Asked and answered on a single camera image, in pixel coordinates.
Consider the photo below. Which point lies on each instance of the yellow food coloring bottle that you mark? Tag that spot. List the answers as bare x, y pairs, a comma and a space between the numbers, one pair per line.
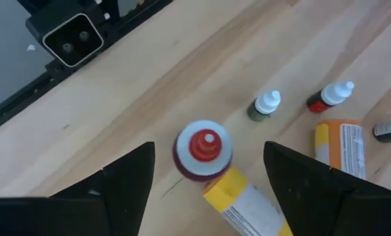
332, 147
244, 203

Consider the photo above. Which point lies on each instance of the black table-level camera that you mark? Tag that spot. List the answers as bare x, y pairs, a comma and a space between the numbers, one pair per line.
72, 41

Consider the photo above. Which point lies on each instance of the white paper scrap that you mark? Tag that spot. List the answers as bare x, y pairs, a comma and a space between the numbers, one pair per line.
31, 48

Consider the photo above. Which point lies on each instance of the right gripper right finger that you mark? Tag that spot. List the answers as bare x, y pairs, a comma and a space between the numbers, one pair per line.
313, 203

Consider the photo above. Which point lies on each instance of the dark green small dropper bottle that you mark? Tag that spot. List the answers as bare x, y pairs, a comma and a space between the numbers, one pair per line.
265, 103

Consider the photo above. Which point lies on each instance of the dark red food coloring bottle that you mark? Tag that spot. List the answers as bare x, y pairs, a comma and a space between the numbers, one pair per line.
203, 147

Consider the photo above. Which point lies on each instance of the white-labelled small dropper bottle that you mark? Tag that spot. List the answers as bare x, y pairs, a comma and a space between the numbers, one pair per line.
388, 129

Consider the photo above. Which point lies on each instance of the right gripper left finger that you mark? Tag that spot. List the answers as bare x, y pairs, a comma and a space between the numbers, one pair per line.
126, 196

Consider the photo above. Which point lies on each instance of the red-labelled small dropper bottle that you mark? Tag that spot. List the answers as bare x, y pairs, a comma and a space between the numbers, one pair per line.
332, 95

